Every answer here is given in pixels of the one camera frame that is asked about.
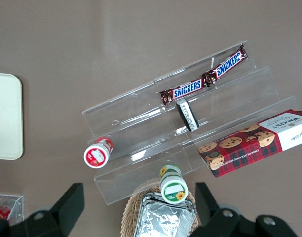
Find beige plastic tray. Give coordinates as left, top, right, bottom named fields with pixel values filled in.
left=0, top=72, right=24, bottom=161

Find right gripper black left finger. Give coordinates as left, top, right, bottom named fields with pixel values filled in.
left=0, top=182, right=86, bottom=237

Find clear acrylic bottle rack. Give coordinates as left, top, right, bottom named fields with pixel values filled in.
left=0, top=194, right=25, bottom=222

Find green lid yogurt cup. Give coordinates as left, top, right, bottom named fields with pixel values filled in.
left=159, top=164, right=189, bottom=204

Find red lid yogurt cup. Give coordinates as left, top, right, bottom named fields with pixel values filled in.
left=83, top=136, right=114, bottom=169

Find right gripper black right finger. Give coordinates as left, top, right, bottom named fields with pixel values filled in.
left=189, top=182, right=298, bottom=237

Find stacked aluminium foil trays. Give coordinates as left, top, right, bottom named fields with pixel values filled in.
left=134, top=192, right=196, bottom=237

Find Snickers chocolate bar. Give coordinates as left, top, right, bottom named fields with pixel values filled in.
left=159, top=79, right=206, bottom=107
left=201, top=43, right=249, bottom=88

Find Walkers tartan cookie box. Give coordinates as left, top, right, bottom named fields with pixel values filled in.
left=197, top=109, right=302, bottom=179

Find red Coca-Cola bottle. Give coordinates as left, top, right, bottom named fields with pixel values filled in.
left=0, top=199, right=15, bottom=221

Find light wicker basket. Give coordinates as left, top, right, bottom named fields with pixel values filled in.
left=121, top=178, right=200, bottom=237

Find black box white side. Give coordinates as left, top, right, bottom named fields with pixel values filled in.
left=176, top=98, right=200, bottom=132

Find clear acrylic stepped display stand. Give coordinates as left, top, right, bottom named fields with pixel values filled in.
left=81, top=40, right=299, bottom=205

